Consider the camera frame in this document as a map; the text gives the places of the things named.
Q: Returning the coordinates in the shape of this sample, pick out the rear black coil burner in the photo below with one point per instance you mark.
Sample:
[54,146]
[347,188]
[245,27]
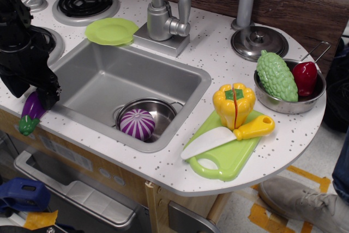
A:
[80,13]

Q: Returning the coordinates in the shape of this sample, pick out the grey suede shoe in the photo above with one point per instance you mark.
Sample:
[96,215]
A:
[294,200]

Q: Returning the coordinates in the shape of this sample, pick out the purple white striped toy onion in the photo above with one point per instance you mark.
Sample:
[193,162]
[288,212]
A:
[138,123]

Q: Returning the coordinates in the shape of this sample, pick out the silver toy faucet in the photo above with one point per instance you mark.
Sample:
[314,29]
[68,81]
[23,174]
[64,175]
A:
[163,32]

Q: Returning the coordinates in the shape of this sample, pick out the front black coil burner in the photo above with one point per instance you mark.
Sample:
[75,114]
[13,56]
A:
[58,50]

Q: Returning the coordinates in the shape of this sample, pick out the silver oven door handle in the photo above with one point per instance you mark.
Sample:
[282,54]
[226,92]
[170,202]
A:
[89,207]

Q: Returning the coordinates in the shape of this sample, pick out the steel pot lid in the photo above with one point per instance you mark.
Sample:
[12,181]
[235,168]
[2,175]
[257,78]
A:
[249,42]

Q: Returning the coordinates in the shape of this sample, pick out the light green toy plate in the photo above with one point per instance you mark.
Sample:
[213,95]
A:
[111,31]

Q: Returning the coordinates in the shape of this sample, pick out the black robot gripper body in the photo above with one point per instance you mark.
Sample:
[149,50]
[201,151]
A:
[25,65]

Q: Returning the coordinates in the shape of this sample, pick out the green toy bitter gourd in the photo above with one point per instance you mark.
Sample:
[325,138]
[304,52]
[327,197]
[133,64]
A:
[276,77]

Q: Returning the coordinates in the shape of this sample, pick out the grey toy sink basin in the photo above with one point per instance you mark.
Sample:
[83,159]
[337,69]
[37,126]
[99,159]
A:
[97,82]

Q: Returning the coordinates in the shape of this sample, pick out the red toy pepper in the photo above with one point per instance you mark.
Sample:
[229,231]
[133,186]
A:
[305,77]

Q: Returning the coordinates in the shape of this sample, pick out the yellow handled toy knife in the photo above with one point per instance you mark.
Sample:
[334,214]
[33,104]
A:
[260,126]

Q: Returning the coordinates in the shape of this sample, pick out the grey support pole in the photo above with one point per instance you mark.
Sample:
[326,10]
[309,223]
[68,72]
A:
[244,14]

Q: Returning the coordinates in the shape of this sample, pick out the yellow toy bell pepper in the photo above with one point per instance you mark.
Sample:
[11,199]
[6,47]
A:
[233,103]

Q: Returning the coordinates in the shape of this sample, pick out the purple toy eggplant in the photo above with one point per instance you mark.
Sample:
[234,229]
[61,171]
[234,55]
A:
[31,115]

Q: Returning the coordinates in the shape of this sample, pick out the black coil burner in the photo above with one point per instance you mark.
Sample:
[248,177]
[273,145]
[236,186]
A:
[80,13]
[58,50]

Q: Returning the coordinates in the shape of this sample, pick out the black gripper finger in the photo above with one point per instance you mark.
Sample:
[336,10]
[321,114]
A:
[49,96]

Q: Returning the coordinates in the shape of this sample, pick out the blue clamp handle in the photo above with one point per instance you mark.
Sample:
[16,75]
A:
[23,194]

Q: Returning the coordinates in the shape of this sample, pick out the small steel pot in sink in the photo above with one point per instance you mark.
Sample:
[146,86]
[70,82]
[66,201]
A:
[162,112]

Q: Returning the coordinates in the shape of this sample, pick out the steel pan with wire handle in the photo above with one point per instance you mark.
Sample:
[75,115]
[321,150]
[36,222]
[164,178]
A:
[303,104]

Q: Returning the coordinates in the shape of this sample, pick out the green toy cutting board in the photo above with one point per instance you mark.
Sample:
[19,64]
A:
[226,161]

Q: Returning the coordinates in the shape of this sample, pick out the blue jeans leg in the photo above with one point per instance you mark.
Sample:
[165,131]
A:
[340,173]

